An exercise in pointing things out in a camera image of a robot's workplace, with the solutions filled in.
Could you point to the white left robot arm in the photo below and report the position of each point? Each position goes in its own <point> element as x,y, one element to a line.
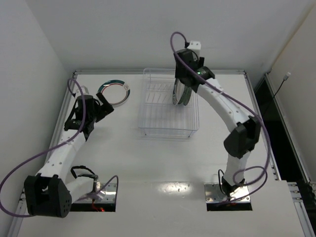
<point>46,193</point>

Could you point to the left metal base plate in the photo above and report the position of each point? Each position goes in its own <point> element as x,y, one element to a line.
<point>105,196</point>

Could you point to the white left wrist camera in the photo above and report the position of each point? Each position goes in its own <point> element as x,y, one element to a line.
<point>82,90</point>

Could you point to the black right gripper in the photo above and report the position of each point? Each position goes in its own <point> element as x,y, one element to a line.
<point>182,80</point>

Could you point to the metal base plate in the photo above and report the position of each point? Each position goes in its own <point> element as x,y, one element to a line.
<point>213,194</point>
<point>105,196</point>

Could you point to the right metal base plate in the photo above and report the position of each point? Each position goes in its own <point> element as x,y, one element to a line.
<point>213,194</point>

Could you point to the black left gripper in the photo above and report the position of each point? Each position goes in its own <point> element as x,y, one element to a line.
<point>102,108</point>

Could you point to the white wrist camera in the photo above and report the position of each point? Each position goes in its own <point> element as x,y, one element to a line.
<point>82,90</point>
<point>195,46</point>

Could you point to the white plate green line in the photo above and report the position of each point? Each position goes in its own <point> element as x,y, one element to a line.
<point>188,96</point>

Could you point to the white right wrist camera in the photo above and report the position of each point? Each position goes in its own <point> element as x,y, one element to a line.
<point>195,46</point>

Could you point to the green red rimmed plate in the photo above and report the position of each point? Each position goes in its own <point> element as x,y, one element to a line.
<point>115,91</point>
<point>177,91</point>

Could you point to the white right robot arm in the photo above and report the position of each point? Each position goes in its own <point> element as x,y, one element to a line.
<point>244,130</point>

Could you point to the teal patterned small plate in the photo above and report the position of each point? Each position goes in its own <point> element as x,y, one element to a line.
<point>182,98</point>

